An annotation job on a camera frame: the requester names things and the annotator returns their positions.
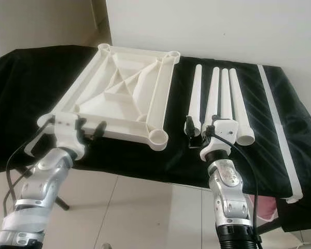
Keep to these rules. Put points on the white plastic table leg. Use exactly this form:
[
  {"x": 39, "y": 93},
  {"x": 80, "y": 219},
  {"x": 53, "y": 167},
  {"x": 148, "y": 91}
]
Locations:
[
  {"x": 197, "y": 93},
  {"x": 226, "y": 93},
  {"x": 213, "y": 93},
  {"x": 239, "y": 104}
]

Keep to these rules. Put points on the white plastic children table top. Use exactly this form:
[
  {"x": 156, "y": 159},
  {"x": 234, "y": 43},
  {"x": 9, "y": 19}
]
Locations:
[{"x": 119, "y": 98}]

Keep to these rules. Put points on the black table cloth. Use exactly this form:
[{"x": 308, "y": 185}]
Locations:
[{"x": 20, "y": 88}]

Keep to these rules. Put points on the pink cloth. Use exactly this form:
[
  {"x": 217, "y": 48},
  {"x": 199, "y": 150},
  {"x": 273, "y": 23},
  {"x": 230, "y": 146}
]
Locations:
[{"x": 272, "y": 207}]

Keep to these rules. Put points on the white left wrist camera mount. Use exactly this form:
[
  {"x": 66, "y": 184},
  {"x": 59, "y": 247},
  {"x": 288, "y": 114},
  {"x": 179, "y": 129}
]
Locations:
[{"x": 67, "y": 127}]

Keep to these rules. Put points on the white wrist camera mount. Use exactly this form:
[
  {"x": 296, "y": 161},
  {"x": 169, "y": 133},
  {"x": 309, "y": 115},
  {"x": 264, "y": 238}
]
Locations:
[
  {"x": 67, "y": 127},
  {"x": 225, "y": 129}
]

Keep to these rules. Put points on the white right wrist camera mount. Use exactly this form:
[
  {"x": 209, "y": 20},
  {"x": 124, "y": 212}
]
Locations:
[{"x": 225, "y": 129}]

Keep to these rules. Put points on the black metal table frame leg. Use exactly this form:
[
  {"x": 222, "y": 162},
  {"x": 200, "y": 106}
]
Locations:
[{"x": 62, "y": 202}]

